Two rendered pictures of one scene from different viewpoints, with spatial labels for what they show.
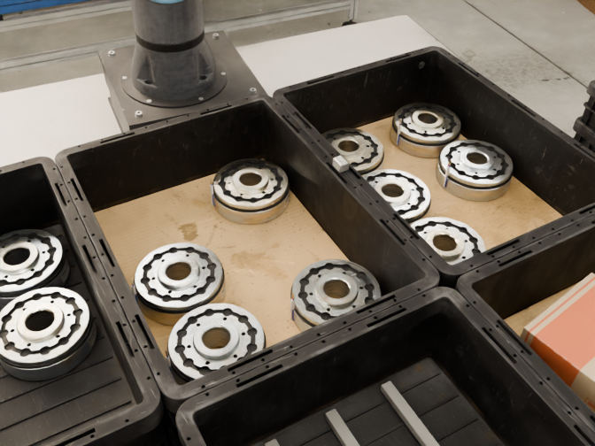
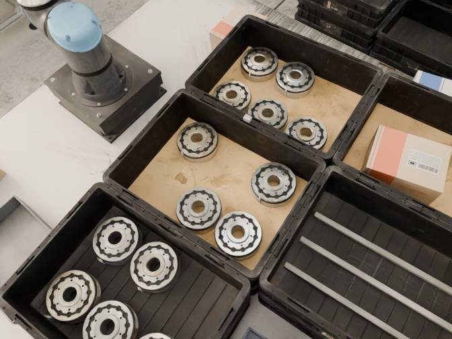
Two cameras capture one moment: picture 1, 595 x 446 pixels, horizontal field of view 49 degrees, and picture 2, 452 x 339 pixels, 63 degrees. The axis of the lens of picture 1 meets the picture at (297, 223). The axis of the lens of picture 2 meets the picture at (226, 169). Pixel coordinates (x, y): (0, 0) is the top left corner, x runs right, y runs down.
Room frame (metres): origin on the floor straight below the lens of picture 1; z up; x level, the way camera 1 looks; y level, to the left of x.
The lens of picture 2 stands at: (0.17, 0.17, 1.64)
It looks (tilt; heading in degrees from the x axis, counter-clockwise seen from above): 62 degrees down; 340
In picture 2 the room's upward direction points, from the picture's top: 7 degrees counter-clockwise
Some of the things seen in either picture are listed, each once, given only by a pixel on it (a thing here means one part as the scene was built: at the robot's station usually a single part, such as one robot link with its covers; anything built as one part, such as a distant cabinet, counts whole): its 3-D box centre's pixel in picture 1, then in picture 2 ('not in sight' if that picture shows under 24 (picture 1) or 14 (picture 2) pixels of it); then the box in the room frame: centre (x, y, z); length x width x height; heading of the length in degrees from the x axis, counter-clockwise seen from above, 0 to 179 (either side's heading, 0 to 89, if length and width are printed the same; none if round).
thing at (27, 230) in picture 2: not in sight; (18, 256); (0.64, 0.59, 0.73); 0.27 x 0.20 x 0.05; 25
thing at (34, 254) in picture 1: (17, 257); (115, 238); (0.52, 0.33, 0.86); 0.05 x 0.05 x 0.01
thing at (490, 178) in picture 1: (475, 162); (295, 76); (0.72, -0.25, 0.86); 0.10 x 0.10 x 0.01
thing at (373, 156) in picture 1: (348, 149); (231, 96); (0.75, -0.07, 0.86); 0.10 x 0.10 x 0.01
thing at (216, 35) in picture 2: not in sight; (239, 33); (1.06, -0.25, 0.74); 0.16 x 0.12 x 0.07; 118
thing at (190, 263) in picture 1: (178, 272); (198, 207); (0.50, 0.14, 0.86); 0.05 x 0.05 x 0.01
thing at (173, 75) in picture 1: (172, 53); (95, 69); (1.02, 0.23, 0.85); 0.15 x 0.15 x 0.10
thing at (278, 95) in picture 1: (440, 143); (282, 81); (0.68, -0.18, 0.92); 0.40 x 0.30 x 0.02; 30
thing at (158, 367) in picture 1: (230, 218); (213, 172); (0.53, 0.08, 0.92); 0.40 x 0.30 x 0.02; 30
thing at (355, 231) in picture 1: (233, 249); (215, 182); (0.53, 0.08, 0.87); 0.40 x 0.30 x 0.11; 30
